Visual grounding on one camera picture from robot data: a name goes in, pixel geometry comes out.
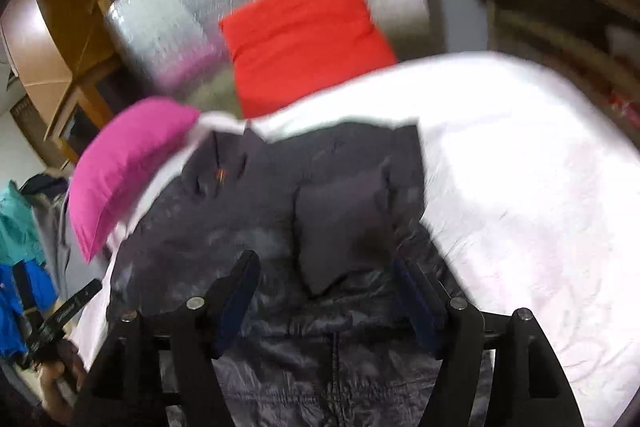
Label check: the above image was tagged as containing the teal jacket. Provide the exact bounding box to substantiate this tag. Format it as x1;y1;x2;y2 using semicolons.
0;181;47;265

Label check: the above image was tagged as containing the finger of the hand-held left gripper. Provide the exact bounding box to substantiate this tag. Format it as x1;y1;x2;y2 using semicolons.
47;279;104;333

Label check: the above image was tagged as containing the red pillow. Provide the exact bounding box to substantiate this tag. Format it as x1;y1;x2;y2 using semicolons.
218;0;399;118

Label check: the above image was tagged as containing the person's left forearm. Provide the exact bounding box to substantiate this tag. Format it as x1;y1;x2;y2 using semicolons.
0;372;56;427

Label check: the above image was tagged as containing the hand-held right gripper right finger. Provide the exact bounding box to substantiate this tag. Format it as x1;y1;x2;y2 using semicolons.
391;257;587;427

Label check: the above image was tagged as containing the white textured blanket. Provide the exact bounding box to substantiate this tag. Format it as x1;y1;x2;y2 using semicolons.
75;51;640;427

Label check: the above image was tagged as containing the person's left hand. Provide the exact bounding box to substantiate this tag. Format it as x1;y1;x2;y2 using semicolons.
39;339;89;425

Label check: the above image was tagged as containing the light grey jacket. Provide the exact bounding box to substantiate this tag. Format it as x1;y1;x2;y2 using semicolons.
20;174;108;303

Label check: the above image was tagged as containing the dark grey jacket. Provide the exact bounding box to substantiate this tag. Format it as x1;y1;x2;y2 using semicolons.
107;119;496;427

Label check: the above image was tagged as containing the silver foil insulation mat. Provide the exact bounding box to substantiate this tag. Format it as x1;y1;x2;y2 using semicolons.
105;0;446;118

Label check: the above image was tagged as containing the wooden cabinet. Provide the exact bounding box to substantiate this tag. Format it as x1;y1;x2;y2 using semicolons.
0;0;151;160

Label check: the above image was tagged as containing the wooden shelf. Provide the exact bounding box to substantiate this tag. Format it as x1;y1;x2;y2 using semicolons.
425;0;640;132

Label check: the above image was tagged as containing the blue jacket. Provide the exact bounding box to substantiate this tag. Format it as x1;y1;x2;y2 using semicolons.
0;259;60;359

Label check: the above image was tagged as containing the pink pillow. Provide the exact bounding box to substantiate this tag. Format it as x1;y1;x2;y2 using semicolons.
67;96;202;264

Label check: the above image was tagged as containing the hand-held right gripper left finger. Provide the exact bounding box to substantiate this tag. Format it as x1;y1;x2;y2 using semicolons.
74;250;262;427

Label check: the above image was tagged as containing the brown vent grille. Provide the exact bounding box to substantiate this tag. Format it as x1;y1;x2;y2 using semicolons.
10;99;51;142

